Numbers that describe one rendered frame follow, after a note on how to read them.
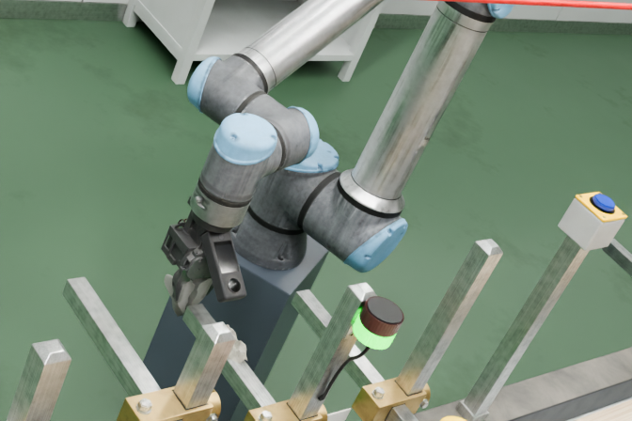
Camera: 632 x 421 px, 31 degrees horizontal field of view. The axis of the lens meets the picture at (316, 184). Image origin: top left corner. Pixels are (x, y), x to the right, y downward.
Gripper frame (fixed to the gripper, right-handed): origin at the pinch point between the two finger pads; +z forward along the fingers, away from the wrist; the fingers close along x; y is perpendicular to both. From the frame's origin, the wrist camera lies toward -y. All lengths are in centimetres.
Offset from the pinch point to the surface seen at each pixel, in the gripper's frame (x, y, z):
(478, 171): -249, 119, 82
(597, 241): -54, -31, -34
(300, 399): -2.3, -27.9, -7.1
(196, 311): 0.6, -3.2, -3.3
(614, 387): -100, -32, 14
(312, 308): -24.0, -5.9, -1.5
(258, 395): 0.6, -22.4, -3.3
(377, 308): -2.9, -32.0, -29.8
